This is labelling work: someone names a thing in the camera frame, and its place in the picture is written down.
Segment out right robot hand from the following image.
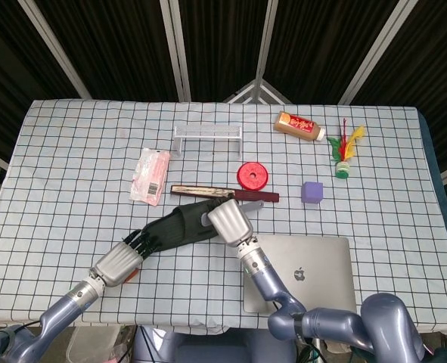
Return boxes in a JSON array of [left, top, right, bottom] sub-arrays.
[[206, 199, 254, 247]]

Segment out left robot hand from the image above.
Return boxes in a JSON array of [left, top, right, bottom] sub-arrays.
[[89, 229, 160, 287]]

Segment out grey spatula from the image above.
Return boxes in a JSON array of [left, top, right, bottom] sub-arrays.
[[199, 201, 265, 227]]

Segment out black slipper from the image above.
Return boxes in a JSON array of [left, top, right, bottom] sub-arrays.
[[132, 200, 231, 259]]

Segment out dark red folding fan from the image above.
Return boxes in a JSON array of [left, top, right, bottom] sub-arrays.
[[169, 184, 281, 204]]

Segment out red round disc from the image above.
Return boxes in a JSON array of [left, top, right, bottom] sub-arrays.
[[236, 161, 271, 191]]

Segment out purple cube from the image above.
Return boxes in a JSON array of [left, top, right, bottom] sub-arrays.
[[300, 181, 324, 206]]

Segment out clear plastic container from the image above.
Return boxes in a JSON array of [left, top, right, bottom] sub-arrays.
[[65, 325, 123, 363]]

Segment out white mesh shelf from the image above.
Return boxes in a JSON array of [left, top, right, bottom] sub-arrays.
[[172, 125, 244, 160]]

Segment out pink plastic packet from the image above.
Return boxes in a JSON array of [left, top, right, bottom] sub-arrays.
[[129, 147, 171, 206]]

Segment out silver laptop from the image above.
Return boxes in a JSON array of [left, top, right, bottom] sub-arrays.
[[243, 234, 358, 315]]

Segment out blue checkered tablecloth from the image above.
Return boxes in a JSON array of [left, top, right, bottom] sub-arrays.
[[0, 98, 447, 336]]

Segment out brown drink bottle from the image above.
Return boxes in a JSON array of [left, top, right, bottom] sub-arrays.
[[273, 110, 327, 143]]

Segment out colourful feather shuttlecock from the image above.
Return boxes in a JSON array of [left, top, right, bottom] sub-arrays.
[[326, 118, 366, 179]]

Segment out dark blue table skirt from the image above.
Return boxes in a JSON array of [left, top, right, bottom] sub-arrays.
[[418, 108, 447, 243]]

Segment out white triangular frame foot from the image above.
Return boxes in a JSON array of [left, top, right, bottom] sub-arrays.
[[222, 78, 294, 105]]

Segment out white screen frame post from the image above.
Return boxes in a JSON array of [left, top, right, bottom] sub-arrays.
[[160, 0, 192, 102], [337, 0, 411, 105], [17, 0, 92, 101], [250, 0, 280, 86]]

